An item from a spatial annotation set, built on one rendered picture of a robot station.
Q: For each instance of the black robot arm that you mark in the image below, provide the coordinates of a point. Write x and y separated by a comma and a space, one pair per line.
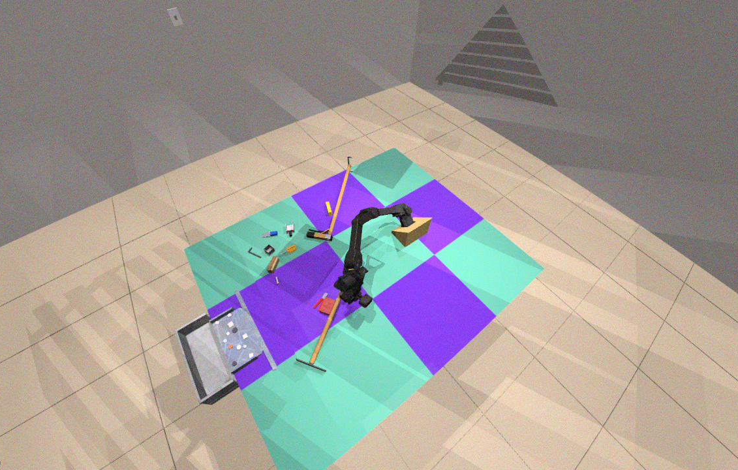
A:
353, 258

